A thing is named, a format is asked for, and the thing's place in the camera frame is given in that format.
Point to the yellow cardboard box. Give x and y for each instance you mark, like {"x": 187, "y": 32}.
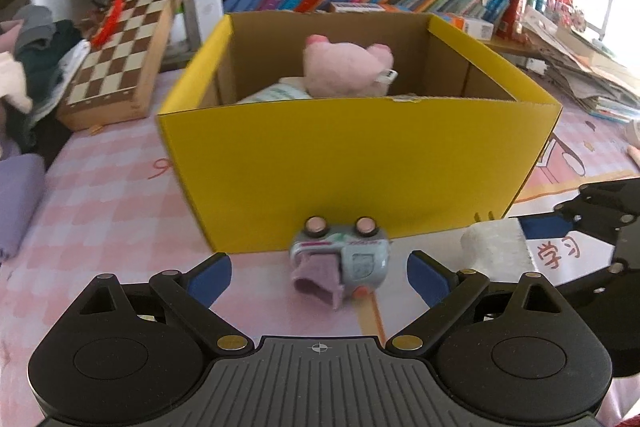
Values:
{"x": 453, "y": 142}

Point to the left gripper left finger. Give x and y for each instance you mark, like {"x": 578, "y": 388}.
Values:
{"x": 187, "y": 298}

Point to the pink plush pig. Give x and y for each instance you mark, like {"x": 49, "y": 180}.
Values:
{"x": 346, "y": 70}

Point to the clear packing tape roll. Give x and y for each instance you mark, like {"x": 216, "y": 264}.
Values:
{"x": 278, "y": 92}

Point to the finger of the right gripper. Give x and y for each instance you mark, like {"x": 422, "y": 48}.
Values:
{"x": 580, "y": 292}
{"x": 545, "y": 226}

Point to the white power adapter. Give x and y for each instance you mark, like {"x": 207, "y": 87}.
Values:
{"x": 295, "y": 82}

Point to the stack of papers and books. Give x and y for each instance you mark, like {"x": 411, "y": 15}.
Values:
{"x": 594, "y": 81}

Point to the cream foam block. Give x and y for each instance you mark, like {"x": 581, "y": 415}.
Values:
{"x": 497, "y": 249}

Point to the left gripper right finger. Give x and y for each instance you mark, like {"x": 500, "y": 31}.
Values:
{"x": 450, "y": 298}

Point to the red tassel ornament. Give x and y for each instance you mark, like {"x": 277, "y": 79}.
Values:
{"x": 109, "y": 24}

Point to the grey toy car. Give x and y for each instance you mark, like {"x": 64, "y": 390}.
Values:
{"x": 335, "y": 263}

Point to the pile of clothes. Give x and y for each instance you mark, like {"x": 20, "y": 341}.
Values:
{"x": 39, "y": 58}

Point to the wooden chess board box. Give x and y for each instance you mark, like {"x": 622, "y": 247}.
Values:
{"x": 115, "y": 83}

